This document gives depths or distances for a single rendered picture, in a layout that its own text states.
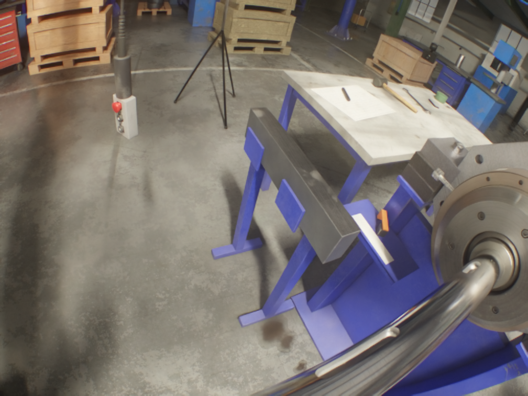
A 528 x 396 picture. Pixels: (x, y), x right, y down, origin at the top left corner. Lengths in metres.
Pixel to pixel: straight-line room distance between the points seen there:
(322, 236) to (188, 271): 0.94
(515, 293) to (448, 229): 0.21
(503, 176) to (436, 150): 0.26
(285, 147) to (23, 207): 1.79
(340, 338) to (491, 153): 1.19
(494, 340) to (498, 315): 0.40
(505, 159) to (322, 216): 0.51
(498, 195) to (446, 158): 0.25
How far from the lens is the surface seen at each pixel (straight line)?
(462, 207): 0.64
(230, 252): 1.60
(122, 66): 0.75
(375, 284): 1.29
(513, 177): 0.63
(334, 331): 1.58
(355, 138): 1.14
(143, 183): 2.00
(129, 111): 0.80
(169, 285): 1.53
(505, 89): 11.22
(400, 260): 0.90
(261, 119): 1.04
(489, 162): 0.77
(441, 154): 0.82
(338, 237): 0.74
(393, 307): 1.27
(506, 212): 0.60
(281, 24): 4.79
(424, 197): 0.85
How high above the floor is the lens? 1.39
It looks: 45 degrees down
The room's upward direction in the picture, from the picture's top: 17 degrees clockwise
